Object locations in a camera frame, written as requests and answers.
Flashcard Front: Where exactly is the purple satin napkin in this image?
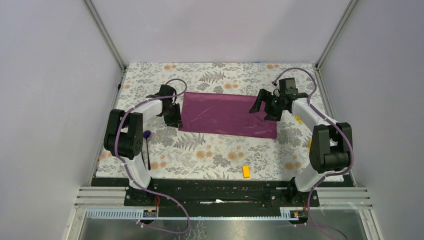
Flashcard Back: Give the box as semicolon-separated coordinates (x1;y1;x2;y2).
179;92;277;139

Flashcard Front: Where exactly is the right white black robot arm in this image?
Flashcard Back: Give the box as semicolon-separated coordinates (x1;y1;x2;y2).
249;78;354;206

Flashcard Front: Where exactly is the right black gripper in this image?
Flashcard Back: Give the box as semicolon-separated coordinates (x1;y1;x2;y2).
248;89;286;122

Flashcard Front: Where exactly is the floral tablecloth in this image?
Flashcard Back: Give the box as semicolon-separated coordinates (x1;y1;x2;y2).
117;62;324;181

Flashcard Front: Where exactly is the yellow block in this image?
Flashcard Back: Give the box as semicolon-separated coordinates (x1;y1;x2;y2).
308;139;312;152
242;165;251;179

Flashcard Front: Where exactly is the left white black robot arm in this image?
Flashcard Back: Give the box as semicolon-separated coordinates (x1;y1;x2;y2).
103;82;183;206

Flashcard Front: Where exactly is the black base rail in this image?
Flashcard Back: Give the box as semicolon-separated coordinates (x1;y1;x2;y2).
91;177;357;218

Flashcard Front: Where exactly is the yellow block near front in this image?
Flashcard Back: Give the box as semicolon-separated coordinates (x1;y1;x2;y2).
242;165;251;179

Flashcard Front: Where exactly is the yellow block at right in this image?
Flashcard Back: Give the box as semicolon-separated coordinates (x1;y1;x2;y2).
308;139;312;152

